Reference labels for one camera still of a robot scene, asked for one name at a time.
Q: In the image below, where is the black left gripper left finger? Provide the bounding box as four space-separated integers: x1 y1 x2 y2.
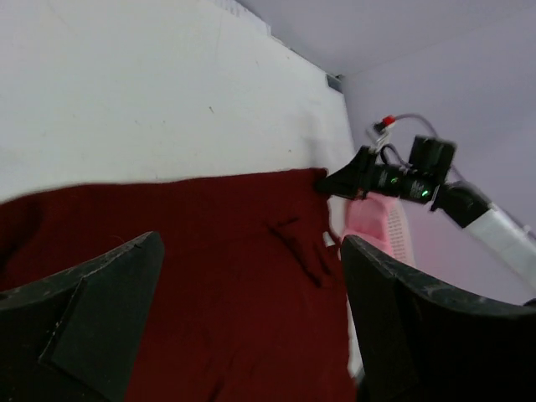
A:
1 232 164 401

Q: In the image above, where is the dark red t shirt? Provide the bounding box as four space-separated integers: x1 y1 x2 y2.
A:
1 168 356 401

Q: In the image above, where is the pink t shirt in basket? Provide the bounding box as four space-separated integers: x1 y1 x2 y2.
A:
341 193 395 255

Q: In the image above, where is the white perforated plastic basket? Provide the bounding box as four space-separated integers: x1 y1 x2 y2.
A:
386 198 416 268

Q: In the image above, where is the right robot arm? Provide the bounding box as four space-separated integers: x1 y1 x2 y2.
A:
316 137 535 289

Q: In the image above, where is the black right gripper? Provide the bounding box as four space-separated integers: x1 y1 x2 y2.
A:
315 136 456 204

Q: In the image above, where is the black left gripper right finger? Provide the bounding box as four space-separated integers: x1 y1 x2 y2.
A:
341 236 535 401

